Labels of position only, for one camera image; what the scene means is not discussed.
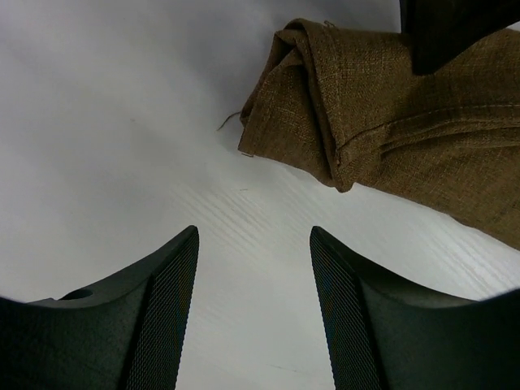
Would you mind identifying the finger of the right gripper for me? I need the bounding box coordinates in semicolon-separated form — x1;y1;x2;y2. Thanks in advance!
400;0;519;76

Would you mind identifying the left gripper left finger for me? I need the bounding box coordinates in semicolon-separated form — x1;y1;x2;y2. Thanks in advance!
1;226;199;389

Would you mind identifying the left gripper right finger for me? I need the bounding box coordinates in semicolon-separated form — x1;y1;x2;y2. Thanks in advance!
310;227;519;389

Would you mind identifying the brown cloth napkin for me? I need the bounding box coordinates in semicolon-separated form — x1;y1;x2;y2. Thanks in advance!
238;19;519;248

